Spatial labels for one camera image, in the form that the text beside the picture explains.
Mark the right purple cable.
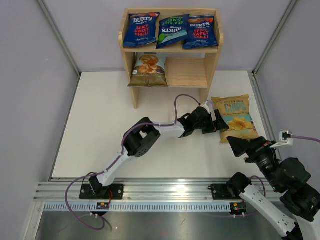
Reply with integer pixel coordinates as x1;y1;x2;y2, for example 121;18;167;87
291;134;320;144

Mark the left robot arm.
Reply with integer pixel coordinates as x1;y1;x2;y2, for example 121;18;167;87
81;104;229;200

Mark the yellow kettle chips bag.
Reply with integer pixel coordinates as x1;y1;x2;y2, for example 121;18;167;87
211;94;259;143

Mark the blue Burts sea salt bag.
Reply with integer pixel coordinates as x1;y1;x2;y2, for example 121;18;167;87
156;14;190;49

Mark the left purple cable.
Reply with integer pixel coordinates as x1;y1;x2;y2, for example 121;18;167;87
64;93;203;230

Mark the blue Burts chilli bag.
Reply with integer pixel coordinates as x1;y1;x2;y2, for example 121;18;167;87
182;15;218;50
123;12;160;48

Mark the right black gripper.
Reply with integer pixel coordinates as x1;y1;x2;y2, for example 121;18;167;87
227;135;283;190

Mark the light blue cassava chips bag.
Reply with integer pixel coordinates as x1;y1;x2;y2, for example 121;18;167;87
128;52;169;87

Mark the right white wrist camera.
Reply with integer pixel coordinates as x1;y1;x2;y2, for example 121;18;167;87
271;130;294;149

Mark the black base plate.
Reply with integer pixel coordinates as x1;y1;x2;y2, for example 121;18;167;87
207;183;241;200
79;184;124;200

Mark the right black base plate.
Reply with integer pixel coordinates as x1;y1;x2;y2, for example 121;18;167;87
207;183;241;200

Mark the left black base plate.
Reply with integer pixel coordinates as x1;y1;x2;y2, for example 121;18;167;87
79;184;124;200

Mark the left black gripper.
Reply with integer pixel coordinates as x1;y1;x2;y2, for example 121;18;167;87
193;110;228;134

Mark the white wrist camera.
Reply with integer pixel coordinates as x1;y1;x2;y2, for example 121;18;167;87
271;130;294;149
200;100;214;114

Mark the aluminium mounting rail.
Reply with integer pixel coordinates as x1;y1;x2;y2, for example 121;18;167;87
33;178;233;213

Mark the purple cable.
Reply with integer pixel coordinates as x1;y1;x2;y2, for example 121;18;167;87
64;93;203;230
291;134;320;144

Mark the wooden two-tier shelf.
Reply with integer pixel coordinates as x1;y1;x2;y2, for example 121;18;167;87
118;7;224;102

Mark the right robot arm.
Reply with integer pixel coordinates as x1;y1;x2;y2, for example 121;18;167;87
226;136;320;240

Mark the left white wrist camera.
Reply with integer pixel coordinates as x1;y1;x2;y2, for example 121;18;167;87
200;100;214;114

